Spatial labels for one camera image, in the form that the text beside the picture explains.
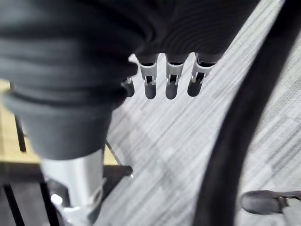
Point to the yellow wooden stand base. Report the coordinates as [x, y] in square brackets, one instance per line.
[8, 143]

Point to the dark robot foot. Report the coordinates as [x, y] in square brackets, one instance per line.
[258, 202]

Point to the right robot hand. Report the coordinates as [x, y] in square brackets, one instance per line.
[70, 58]

